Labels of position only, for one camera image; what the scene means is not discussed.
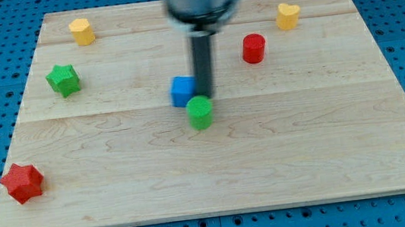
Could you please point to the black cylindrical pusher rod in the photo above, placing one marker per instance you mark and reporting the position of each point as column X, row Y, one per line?
column 201, row 57

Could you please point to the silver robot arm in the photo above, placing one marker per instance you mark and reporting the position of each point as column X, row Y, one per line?
column 200, row 20

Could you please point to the green star block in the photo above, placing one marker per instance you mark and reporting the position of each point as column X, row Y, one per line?
column 63, row 80

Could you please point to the red star block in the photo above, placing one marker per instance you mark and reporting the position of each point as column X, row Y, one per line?
column 23, row 182

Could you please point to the blue cube block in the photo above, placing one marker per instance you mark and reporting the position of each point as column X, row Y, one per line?
column 182, row 90

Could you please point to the red cylinder block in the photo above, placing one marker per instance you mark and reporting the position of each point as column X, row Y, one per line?
column 253, row 48

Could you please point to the green cylinder block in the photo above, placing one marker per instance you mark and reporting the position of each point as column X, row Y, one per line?
column 199, row 110

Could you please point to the yellow heart block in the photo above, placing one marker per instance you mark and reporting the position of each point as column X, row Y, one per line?
column 287, row 16

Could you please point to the yellow hexagon block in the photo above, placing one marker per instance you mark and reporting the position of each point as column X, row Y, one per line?
column 82, row 31

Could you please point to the light wooden board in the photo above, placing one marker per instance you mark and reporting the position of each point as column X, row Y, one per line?
column 321, row 119

